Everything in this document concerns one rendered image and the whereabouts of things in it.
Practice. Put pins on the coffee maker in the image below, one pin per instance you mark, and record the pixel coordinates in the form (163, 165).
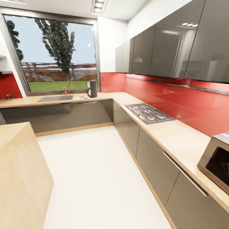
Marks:
(92, 91)

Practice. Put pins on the drop in sink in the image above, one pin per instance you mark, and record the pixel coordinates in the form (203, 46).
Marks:
(58, 98)

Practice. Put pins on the microwave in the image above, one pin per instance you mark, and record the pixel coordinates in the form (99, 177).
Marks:
(215, 160)

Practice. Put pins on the fixed window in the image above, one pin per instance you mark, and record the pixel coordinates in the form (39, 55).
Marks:
(51, 51)

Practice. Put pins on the water glass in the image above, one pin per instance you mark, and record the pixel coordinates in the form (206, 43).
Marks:
(10, 97)

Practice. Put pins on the burner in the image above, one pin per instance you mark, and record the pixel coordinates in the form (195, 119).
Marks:
(149, 114)

